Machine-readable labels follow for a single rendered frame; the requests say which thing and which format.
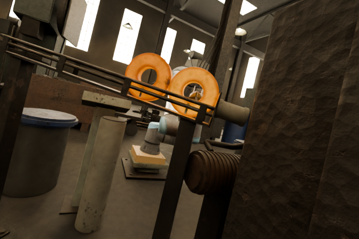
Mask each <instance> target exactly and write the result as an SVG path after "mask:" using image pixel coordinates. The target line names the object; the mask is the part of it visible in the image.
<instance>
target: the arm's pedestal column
mask: <svg viewBox="0 0 359 239"><path fill-rule="evenodd" d="M121 160H122V165H123V169H124V174H125V177H126V179H134V180H159V181H166V176H167V171H166V170H163V169H148V168H133V167H132V164H131V161H130V159H129V158H122V159H121Z"/></svg>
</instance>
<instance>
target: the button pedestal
mask: <svg viewBox="0 0 359 239"><path fill-rule="evenodd" d="M82 105H85V106H90V107H95V112H94V115H93V119H92V123H91V128H90V132H89V136H88V141H87V145H86V148H85V152H84V156H83V160H82V165H81V169H80V173H79V177H78V180H77V184H76V189H75V193H74V195H65V197H64V200H63V203H62V206H61V209H60V212H59V214H76V213H77V212H78V209H79V205H80V201H81V196H82V192H83V188H84V184H85V180H86V177H87V172H88V168H89V164H90V160H91V155H92V151H93V147H94V144H95V140H96V135H97V131H98V127H99V122H100V118H101V117H103V116H111V117H114V114H115V112H116V111H118V112H122V113H126V112H127V111H129V110H130V107H131V101H130V100H125V99H120V98H116V97H111V96H107V95H103V94H99V93H94V92H89V91H84V92H83V96H82Z"/></svg>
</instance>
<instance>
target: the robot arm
mask: <svg viewBox="0 0 359 239"><path fill-rule="evenodd" d="M185 68H188V67H185V66H181V67H177V68H175V69H174V70H172V73H173V77H174V76H175V75H176V74H177V73H178V72H179V71H181V70H182V69H185ZM199 86H201V85H199V84H197V83H190V84H188V85H187V86H186V87H185V89H184V96H185V97H188V98H191V99H194V100H197V101H198V100H200V99H201V98H202V96H203V93H204V91H203V89H199V88H198V87H199ZM166 108H168V109H171V110H173V111H176V110H175V109H174V107H173V106H172V105H171V103H170V102H168V101H167V103H166ZM179 123H180V117H178V116H175V115H172V114H170V113H167V112H165V113H164V116H163V117H161V118H160V122H159V123H157V122H151V123H150V124H149V126H148V128H147V133H146V136H145V140H144V142H143V143H142V145H141V146H140V151H142V152H144V153H146V154H150V155H159V154H160V143H164V144H169V145H174V143H175V139H176V135H177V130H178V126H179ZM201 129H202V125H200V124H197V126H196V130H195V133H194V137H193V142H192V143H193V144H198V143H199V140H200V135H201Z"/></svg>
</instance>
